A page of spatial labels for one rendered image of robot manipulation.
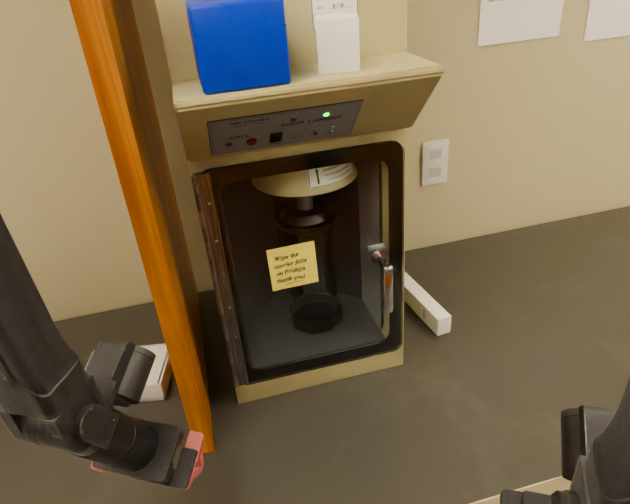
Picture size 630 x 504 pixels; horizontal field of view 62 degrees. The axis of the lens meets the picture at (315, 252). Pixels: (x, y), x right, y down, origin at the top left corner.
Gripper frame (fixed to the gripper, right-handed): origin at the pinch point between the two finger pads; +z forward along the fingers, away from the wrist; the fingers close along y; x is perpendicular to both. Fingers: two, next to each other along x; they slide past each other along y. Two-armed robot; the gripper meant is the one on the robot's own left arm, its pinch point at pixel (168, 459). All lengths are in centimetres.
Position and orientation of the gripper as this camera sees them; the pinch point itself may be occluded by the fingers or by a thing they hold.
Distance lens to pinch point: 80.4
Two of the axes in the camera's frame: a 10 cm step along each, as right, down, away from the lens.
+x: -2.0, 8.6, -4.7
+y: -9.6, -0.7, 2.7
